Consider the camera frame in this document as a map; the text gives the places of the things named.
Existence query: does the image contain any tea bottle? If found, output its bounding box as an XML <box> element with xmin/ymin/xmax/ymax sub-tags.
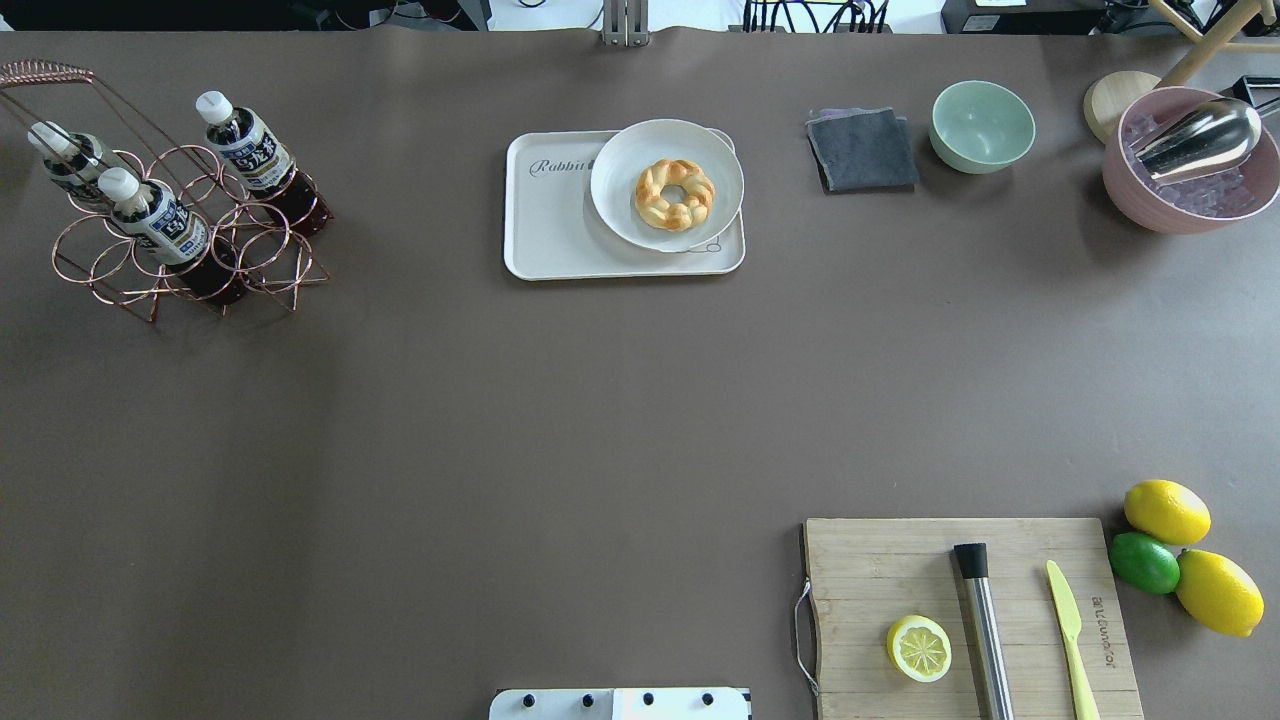
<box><xmin>27</xmin><ymin>120</ymin><xmax>125</xmax><ymax>213</ymax></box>
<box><xmin>195</xmin><ymin>90</ymin><xmax>332</xmax><ymax>238</ymax></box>
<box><xmin>99</xmin><ymin>167</ymin><xmax>248</xmax><ymax>307</ymax></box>

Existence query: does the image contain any white rectangular tray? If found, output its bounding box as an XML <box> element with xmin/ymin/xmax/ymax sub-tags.
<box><xmin>504</xmin><ymin>129</ymin><xmax>746</xmax><ymax>281</ymax></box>

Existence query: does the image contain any white round plate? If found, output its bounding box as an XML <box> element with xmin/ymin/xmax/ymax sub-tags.
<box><xmin>590</xmin><ymin>119</ymin><xmax>744</xmax><ymax>252</ymax></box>

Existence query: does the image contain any grey folded cloth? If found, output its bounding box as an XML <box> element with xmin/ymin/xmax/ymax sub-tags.
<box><xmin>805</xmin><ymin>108</ymin><xmax>919</xmax><ymax>193</ymax></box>

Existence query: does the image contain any wooden cutting board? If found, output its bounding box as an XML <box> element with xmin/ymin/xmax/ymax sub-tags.
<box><xmin>803</xmin><ymin>518</ymin><xmax>1144</xmax><ymax>719</ymax></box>

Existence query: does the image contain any steel muddler black tip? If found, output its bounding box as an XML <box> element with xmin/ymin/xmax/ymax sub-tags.
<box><xmin>954</xmin><ymin>543</ymin><xmax>1016</xmax><ymax>719</ymax></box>

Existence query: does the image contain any lemon half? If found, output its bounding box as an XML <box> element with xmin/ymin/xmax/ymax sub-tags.
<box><xmin>884</xmin><ymin>614</ymin><xmax>954</xmax><ymax>683</ymax></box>

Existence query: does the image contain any light green bowl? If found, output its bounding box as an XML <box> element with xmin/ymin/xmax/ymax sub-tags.
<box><xmin>929</xmin><ymin>79</ymin><xmax>1037</xmax><ymax>176</ymax></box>

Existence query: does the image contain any yellow-green plastic knife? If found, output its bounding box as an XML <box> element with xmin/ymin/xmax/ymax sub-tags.
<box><xmin>1044</xmin><ymin>560</ymin><xmax>1102</xmax><ymax>720</ymax></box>

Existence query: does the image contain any round wooden stand base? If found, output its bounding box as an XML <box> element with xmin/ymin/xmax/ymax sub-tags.
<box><xmin>1083</xmin><ymin>70</ymin><xmax>1161</xmax><ymax>145</ymax></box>

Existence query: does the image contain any green lime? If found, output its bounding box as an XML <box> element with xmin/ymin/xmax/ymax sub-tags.
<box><xmin>1108</xmin><ymin>530</ymin><xmax>1181</xmax><ymax>594</ymax></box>

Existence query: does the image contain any whole lemon, far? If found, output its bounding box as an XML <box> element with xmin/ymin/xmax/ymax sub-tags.
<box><xmin>1123</xmin><ymin>479</ymin><xmax>1212</xmax><ymax>546</ymax></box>

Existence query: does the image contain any whole lemon,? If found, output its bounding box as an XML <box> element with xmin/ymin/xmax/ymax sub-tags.
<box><xmin>1123</xmin><ymin>479</ymin><xmax>1212</xmax><ymax>546</ymax></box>
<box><xmin>1175</xmin><ymin>548</ymin><xmax>1265</xmax><ymax>638</ymax></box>

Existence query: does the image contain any pink ice bowl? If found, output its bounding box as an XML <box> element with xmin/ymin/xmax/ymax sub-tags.
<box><xmin>1102</xmin><ymin>87</ymin><xmax>1279</xmax><ymax>234</ymax></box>

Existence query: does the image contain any whole lemon, near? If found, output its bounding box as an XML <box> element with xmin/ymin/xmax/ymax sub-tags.
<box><xmin>1175</xmin><ymin>548</ymin><xmax>1265</xmax><ymax>638</ymax></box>

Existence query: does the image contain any metal ice scoop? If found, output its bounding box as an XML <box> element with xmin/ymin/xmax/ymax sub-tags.
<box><xmin>1135</xmin><ymin>97</ymin><xmax>1263</xmax><ymax>186</ymax></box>

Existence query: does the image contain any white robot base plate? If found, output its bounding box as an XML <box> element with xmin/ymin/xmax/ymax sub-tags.
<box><xmin>488</xmin><ymin>685</ymin><xmax>753</xmax><ymax>719</ymax></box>

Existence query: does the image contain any copper wire bottle rack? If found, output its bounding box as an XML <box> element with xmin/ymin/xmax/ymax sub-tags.
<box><xmin>3</xmin><ymin>59</ymin><xmax>333</xmax><ymax>322</ymax></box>

